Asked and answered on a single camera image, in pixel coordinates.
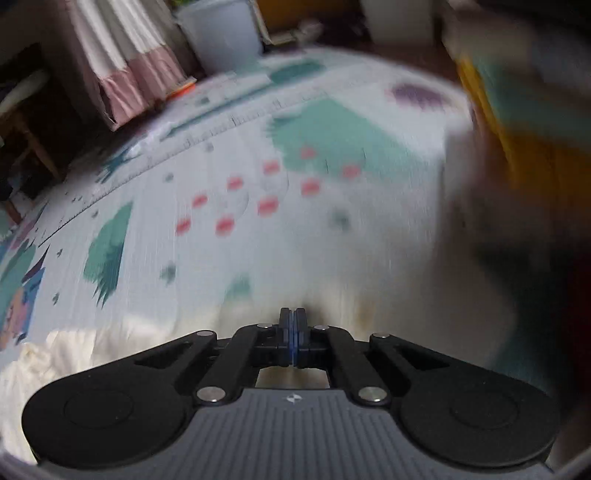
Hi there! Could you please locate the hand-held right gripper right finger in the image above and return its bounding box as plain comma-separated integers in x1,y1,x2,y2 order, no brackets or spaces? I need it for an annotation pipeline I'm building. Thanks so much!
294,307,451,406

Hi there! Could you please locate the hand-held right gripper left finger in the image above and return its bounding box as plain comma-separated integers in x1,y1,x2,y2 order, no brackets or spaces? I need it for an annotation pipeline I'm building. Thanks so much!
134,307,295,406

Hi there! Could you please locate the cream hooded garment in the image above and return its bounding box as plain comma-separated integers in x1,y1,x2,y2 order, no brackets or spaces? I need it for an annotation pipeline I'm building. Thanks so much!
0,277,518,464

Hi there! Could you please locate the stack of folded clothes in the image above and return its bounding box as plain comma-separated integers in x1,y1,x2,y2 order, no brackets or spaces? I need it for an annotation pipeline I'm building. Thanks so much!
434,0,591,259

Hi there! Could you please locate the patterned play mat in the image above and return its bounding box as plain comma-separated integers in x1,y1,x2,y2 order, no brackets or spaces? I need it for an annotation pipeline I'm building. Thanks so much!
0,44,476,370

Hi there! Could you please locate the small orange object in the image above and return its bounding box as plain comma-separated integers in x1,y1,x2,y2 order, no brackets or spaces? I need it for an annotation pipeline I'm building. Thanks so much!
165,78,198,101

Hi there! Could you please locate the white curtain with pink hem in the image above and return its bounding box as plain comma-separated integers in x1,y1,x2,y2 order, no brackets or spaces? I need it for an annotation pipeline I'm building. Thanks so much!
65,0,198,132

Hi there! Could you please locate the pale blue bin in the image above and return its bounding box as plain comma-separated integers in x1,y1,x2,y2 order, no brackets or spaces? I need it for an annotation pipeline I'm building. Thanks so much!
177,0,265,75

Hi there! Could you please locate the wooden chair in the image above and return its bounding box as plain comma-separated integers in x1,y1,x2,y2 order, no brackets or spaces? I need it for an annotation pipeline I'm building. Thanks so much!
0,68,66,223

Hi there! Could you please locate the wooden cabinet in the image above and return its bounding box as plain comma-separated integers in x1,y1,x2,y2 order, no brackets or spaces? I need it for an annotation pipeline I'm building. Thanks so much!
255,0,362,31

